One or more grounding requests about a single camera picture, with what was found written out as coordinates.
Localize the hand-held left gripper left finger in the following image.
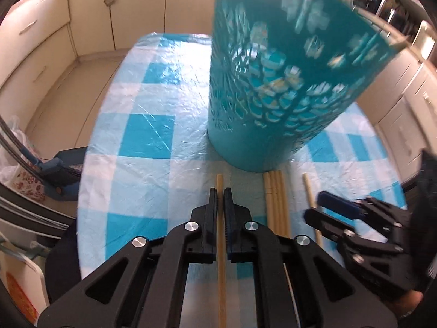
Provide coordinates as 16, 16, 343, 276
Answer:
37, 187, 218, 328

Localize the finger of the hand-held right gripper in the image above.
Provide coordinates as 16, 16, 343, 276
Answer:
317, 191, 410, 228
303, 208, 398, 253

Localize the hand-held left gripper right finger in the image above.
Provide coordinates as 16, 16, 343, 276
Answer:
223, 187, 398, 328

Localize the teal perforated plastic basket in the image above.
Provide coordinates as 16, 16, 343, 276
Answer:
206, 0, 403, 173

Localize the person's right hand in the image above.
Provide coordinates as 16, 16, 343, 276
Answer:
392, 290, 424, 322

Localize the blue checkered tablecloth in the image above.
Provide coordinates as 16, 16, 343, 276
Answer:
77, 32, 408, 328

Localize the person's leg in black pants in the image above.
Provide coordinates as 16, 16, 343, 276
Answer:
44, 217, 90, 310

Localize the blue headed mop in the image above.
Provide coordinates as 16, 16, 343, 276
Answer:
20, 146, 85, 203

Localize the clear floral plastic bag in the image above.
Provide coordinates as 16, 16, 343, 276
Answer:
0, 115, 47, 203

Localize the grey sliding door frame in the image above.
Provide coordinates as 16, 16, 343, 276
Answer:
0, 114, 78, 233

